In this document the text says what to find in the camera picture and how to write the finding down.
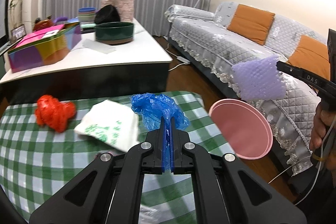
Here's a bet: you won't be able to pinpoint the blue plastic bag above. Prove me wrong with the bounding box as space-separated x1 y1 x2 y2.
130 93 190 131

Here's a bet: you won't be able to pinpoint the purple foam fruit net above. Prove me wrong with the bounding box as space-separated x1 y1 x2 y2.
232 55 286 101

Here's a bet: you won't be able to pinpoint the person right hand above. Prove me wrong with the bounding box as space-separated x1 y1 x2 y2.
310 103 335 171

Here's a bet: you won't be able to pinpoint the orange cushion far right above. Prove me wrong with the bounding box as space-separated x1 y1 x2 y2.
287 35 330 80

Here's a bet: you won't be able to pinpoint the white green printed bag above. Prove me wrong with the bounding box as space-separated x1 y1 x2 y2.
74 100 139 152

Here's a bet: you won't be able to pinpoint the white coffee table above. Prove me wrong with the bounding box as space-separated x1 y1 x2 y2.
1 20 172 105

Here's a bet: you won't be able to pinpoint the orange cushion near armrest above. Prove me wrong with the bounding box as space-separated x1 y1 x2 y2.
227 4 275 46

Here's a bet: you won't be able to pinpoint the clear plastic sheet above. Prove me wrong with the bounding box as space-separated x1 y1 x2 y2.
83 39 116 54

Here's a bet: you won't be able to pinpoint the grey quilted sofa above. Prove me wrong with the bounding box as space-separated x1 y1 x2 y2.
165 2 327 175

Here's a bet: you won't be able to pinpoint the dark green round bowl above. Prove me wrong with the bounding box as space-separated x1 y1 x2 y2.
94 22 134 45

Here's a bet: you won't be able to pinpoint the crumpled orange-red plastic bag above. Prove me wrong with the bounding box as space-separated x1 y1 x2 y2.
35 95 76 133

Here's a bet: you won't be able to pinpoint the black round lid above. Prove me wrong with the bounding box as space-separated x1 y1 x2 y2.
94 5 121 24

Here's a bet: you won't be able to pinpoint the pink quilted basket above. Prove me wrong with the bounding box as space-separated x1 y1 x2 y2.
101 0 134 22

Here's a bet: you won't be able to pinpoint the mint green rolled mat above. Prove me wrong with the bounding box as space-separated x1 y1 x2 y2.
80 23 96 30

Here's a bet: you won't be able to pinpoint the stacked colourful bowls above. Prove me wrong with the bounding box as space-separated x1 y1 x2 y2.
78 7 96 23

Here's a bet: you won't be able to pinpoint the colourful rainbow box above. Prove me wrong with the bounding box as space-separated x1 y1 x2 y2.
8 23 81 73

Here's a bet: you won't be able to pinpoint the red teapot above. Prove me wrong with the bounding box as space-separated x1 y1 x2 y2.
33 18 54 32

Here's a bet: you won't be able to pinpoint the television with grey cover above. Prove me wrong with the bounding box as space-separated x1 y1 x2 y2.
0 0 9 47

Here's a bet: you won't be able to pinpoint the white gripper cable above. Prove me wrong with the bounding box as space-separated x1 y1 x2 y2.
267 113 336 206

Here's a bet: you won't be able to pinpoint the white power strip cable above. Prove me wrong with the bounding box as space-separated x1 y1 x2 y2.
164 35 192 72

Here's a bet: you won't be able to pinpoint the purple handled cup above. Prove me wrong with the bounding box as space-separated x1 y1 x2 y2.
54 16 68 25

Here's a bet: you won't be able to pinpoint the small photo frame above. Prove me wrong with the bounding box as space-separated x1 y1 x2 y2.
10 24 26 44

